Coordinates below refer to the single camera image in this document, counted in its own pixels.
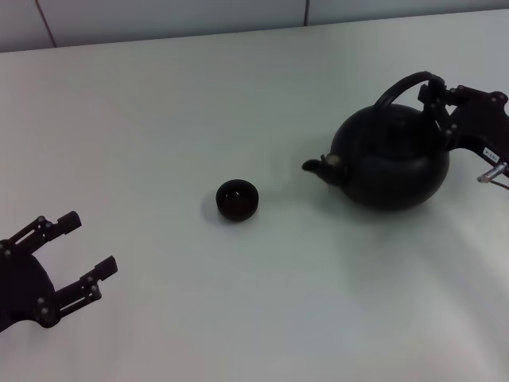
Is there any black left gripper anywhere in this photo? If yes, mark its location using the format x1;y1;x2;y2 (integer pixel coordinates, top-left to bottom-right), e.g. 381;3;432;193
0;210;119;329

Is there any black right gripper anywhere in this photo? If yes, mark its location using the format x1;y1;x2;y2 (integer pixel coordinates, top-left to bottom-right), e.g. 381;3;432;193
417;77;509;163

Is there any black round teapot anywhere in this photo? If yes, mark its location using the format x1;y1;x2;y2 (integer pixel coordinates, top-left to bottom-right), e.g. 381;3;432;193
301;71;450;212

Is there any dark brown teacup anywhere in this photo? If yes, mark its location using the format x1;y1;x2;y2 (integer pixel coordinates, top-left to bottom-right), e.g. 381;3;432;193
216;178;260;222

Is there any right gripper cable with plug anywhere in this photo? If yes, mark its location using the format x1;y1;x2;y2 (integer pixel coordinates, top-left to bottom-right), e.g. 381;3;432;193
476;161;509;190

